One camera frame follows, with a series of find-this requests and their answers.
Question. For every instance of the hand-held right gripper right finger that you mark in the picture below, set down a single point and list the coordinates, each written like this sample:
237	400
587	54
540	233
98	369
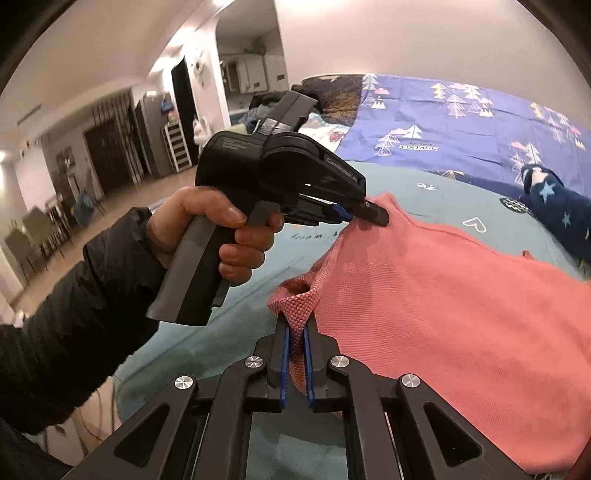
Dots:
308	364

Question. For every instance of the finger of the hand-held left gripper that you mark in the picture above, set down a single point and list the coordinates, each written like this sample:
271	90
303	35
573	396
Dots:
374	213

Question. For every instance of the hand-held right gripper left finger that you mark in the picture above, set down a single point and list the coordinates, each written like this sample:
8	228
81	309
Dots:
285	360

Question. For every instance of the coral knit shirt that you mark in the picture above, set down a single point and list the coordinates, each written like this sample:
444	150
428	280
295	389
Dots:
438	323

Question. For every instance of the person's left forearm black sleeve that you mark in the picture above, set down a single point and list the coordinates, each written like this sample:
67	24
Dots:
69	323

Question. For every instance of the person's left hand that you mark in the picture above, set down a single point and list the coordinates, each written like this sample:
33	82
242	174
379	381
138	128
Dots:
184	217

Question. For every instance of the light printed pillow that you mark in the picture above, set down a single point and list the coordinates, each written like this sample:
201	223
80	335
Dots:
328	131

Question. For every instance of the teal printed bed sheet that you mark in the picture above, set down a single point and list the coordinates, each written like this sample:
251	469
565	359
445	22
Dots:
438	203

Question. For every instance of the white plush toy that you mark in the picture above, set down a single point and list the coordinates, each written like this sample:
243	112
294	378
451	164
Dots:
200	134

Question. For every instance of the dark tree-print cloth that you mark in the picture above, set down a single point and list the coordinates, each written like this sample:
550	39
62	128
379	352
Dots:
337	97

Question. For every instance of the white kitchen cabinets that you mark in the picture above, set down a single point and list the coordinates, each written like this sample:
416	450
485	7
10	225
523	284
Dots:
244	74

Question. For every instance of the white drawer rack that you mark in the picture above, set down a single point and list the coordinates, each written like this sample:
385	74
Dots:
178	147

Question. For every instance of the purple tree-print duvet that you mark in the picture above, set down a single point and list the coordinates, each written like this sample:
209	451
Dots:
461	134

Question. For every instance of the grey tall cabinet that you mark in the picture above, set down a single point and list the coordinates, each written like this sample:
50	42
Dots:
154	134

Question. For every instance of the dark wooden door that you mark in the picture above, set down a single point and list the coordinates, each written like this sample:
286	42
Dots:
108	154

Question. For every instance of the navy star-print fleece garment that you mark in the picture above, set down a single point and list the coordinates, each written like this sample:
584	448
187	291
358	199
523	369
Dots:
558	212

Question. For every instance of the grey dining chair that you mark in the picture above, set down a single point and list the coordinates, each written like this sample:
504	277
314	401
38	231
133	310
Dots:
27	240

